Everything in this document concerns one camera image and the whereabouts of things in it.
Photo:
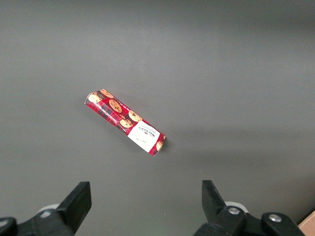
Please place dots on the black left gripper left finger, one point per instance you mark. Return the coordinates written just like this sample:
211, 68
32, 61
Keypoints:
71, 209

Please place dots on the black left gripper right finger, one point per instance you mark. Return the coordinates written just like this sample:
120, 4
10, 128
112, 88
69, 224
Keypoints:
216, 209

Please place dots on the red tartan cookie box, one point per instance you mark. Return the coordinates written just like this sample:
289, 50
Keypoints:
115, 113

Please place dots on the brown cardboard box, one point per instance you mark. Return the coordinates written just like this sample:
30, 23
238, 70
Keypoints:
308, 225

